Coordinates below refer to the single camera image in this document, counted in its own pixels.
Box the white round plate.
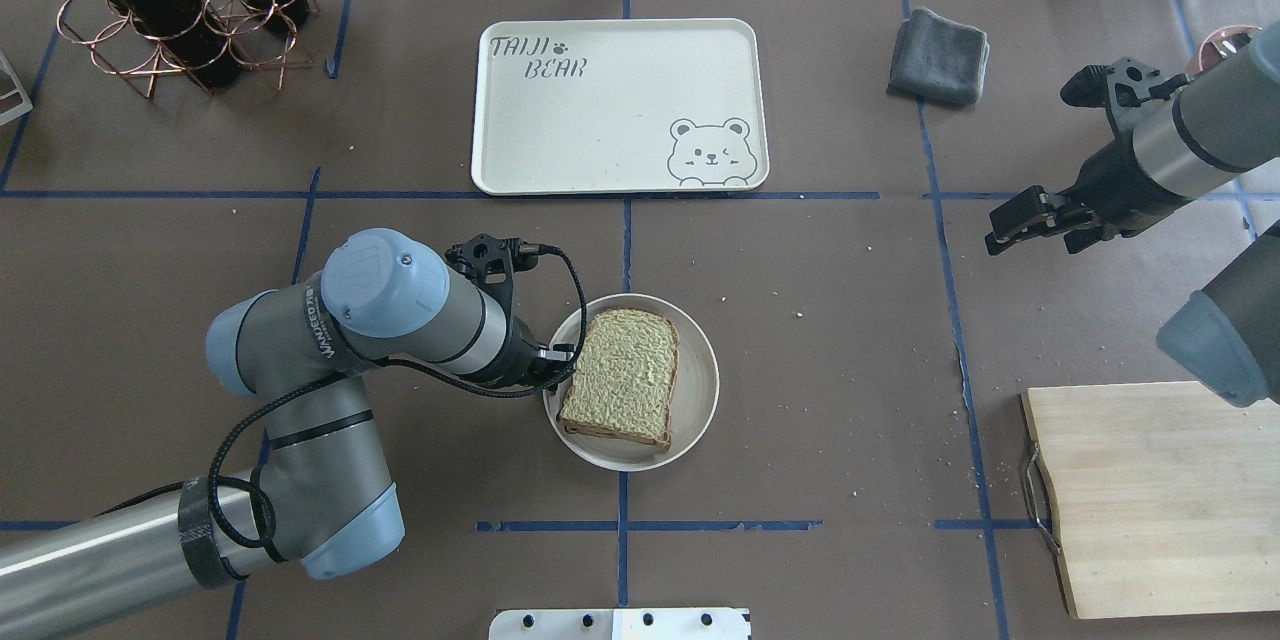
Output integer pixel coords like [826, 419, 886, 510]
[543, 293, 721, 472]

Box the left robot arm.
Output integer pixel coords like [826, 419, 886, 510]
[3, 227, 581, 639]

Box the pink bowl with ice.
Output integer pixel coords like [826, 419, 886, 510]
[1187, 26, 1262, 78]

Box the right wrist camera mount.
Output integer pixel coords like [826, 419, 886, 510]
[1059, 58, 1190, 138]

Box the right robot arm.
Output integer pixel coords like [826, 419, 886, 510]
[984, 24, 1279, 408]

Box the cream bear tray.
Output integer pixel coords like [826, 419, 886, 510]
[471, 17, 771, 195]

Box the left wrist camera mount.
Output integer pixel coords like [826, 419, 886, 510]
[445, 233, 547, 317]

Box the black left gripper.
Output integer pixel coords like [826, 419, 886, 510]
[492, 317, 579, 390]

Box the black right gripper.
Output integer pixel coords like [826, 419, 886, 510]
[984, 140, 1166, 256]

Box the bread slice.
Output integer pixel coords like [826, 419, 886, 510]
[556, 308, 678, 435]
[556, 419, 672, 451]

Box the copper wire bottle rack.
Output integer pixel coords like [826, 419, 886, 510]
[56, 0, 317, 99]

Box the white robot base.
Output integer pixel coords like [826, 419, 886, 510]
[488, 607, 753, 639]

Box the grey folded cloth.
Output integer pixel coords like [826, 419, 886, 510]
[888, 6, 989, 106]

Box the white metal object at edge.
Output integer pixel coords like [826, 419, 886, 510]
[0, 52, 33, 125]

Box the wooden cutting board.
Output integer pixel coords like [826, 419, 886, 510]
[1021, 381, 1279, 620]

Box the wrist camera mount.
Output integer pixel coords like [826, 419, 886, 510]
[1059, 58, 1190, 138]
[445, 233, 547, 317]

